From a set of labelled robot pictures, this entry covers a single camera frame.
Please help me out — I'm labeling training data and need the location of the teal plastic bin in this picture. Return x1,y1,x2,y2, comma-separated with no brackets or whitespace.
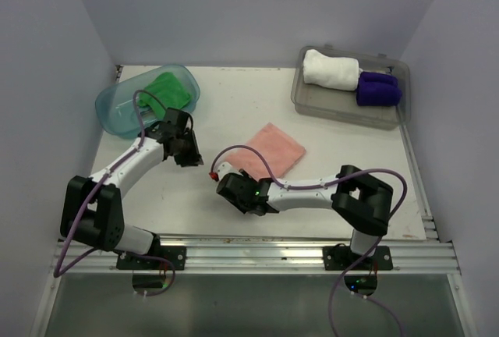
95,64,200,139

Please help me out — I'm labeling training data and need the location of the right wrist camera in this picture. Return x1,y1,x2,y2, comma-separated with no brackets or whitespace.
209,161,257,201

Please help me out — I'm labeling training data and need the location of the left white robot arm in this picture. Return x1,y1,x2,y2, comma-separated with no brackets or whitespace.
60,121,203,269

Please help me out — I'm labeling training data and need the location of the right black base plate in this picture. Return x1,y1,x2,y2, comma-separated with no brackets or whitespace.
322,243,394,271

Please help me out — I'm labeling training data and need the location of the green towel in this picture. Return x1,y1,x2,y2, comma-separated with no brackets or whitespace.
137,73,192,119

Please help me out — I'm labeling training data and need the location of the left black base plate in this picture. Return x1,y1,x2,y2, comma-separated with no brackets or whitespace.
116,236,186,271

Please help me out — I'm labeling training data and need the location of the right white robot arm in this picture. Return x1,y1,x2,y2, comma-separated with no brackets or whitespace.
211,162,393,269

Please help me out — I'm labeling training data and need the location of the pink towel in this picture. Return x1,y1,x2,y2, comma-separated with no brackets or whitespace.
224,122,306,180

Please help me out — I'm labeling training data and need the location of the rolled white towel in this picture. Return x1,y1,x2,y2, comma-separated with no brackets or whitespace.
303,49,362,91

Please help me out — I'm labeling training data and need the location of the grey transparent plastic tray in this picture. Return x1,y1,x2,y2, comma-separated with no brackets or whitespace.
291,46,411,129

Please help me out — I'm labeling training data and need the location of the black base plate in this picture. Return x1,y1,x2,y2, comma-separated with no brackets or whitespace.
322,243,394,271
116,236,186,271

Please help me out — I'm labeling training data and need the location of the dark purple towel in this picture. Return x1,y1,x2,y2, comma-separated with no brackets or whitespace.
356,83,402,107

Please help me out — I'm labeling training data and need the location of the aluminium mounting rail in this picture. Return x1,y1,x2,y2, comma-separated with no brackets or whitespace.
50,218,461,275

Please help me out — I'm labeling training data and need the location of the rolled purple towel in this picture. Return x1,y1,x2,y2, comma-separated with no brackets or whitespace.
359,71,398,87

